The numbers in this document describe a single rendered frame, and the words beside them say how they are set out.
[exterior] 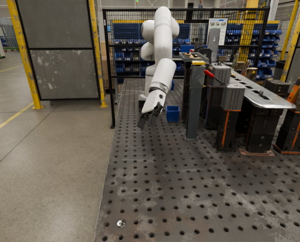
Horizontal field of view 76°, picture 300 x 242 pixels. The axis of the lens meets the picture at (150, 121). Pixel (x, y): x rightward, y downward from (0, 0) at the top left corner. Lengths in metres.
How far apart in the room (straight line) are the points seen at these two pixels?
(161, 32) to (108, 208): 0.79
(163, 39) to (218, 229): 0.80
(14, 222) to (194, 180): 1.44
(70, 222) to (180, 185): 1.07
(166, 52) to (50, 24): 2.99
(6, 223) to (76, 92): 2.52
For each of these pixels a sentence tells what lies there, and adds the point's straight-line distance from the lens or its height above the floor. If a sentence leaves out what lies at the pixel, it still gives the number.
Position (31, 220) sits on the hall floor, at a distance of 1.88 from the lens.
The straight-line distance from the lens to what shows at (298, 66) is 4.77.
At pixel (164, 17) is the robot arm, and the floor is 1.36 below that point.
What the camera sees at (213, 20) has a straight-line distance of 2.63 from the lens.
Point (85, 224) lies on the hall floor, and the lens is 1.70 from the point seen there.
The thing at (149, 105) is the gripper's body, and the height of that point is 1.02.
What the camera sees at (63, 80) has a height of 0.51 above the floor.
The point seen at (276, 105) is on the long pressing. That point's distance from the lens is 1.04.
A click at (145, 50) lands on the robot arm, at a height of 1.18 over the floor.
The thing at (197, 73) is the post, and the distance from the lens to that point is 1.06.
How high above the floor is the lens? 1.30
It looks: 25 degrees down
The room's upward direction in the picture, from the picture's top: straight up
